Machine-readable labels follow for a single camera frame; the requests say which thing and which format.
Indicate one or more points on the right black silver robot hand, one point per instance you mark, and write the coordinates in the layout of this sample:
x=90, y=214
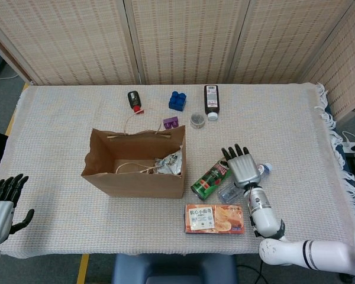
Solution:
x=244, y=171

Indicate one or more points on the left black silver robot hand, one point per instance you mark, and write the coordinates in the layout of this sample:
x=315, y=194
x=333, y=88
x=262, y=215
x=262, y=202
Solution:
x=0, y=216

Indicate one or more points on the clear plastic water bottle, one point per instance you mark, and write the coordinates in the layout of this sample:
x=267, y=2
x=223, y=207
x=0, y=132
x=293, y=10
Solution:
x=229, y=193

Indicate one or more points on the green chips can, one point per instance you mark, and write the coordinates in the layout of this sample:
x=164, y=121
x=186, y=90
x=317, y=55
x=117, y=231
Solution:
x=208, y=183

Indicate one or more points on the orange cookie box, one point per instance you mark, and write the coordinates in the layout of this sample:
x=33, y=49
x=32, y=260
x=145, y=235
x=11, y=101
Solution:
x=213, y=219

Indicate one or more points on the silver snack packet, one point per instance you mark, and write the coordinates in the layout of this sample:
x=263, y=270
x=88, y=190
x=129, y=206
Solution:
x=168, y=165

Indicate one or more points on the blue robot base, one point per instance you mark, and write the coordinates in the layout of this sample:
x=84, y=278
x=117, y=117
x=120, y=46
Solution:
x=171, y=266

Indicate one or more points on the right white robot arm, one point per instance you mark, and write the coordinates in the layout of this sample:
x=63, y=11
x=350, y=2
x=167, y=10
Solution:
x=263, y=219

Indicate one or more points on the dark brown bottle white cap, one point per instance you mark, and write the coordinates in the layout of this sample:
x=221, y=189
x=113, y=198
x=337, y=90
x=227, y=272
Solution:
x=211, y=100

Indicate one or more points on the brown paper bag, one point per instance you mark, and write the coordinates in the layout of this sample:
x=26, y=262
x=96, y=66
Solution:
x=136, y=183

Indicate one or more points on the small black bottle red cap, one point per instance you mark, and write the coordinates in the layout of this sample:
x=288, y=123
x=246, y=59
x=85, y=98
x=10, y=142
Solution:
x=133, y=99

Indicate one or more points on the small round clip jar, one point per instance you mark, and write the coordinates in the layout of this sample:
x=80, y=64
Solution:
x=197, y=120

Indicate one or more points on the white woven tablecloth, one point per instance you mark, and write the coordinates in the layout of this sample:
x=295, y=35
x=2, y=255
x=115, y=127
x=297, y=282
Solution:
x=47, y=148

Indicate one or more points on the purple toy block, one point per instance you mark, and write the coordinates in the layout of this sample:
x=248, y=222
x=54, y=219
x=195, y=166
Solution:
x=170, y=122

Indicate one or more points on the blue toy block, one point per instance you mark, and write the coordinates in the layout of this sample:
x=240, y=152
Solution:
x=177, y=102

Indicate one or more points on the white power strip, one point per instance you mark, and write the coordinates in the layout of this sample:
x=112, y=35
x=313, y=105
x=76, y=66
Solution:
x=350, y=145

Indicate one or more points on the woven folding screen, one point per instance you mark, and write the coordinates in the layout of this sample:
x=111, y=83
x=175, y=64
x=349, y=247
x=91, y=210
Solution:
x=77, y=44

